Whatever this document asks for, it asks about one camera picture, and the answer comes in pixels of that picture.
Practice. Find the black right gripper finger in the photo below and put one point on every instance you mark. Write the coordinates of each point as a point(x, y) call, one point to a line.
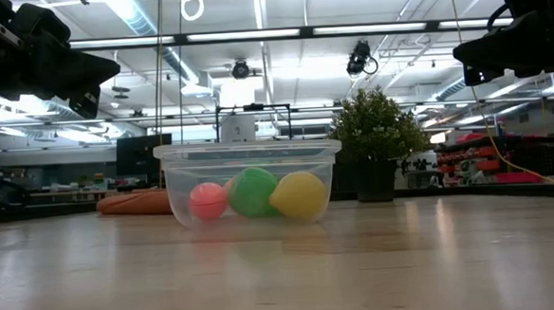
point(476, 76)
point(490, 49)

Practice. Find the black rectangular screen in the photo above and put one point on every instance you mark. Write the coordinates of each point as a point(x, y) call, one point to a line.
point(137, 160)

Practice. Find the orange cloth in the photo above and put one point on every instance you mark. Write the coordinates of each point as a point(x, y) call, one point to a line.
point(132, 204)

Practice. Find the white box device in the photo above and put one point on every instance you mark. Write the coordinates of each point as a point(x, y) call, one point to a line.
point(237, 127)

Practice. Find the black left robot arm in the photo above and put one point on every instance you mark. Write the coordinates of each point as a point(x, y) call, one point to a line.
point(37, 20)

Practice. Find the clear plastic tupperware container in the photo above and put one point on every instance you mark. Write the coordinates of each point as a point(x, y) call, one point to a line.
point(248, 149)

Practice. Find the artificial potted plant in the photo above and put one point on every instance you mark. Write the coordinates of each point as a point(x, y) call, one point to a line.
point(375, 126)

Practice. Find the shelf with red bins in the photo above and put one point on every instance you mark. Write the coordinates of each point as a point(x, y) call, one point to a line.
point(482, 165)

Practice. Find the orange toy carrot green top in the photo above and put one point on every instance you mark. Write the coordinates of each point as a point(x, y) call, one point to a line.
point(208, 201)

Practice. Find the black ceiling-mounted camera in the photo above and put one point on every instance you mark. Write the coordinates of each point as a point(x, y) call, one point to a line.
point(359, 58)

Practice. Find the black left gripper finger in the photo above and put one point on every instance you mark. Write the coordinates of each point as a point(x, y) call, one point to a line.
point(91, 102)
point(78, 70)

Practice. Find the black metal frame stand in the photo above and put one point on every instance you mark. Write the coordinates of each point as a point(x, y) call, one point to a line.
point(253, 107)

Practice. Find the black round ceiling fixture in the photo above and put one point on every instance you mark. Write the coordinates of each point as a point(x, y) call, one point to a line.
point(240, 69)

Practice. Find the green toy lime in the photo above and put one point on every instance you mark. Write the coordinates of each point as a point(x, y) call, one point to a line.
point(253, 192)

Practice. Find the yellow toy lemon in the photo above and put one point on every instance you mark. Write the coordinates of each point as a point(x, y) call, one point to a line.
point(298, 196)

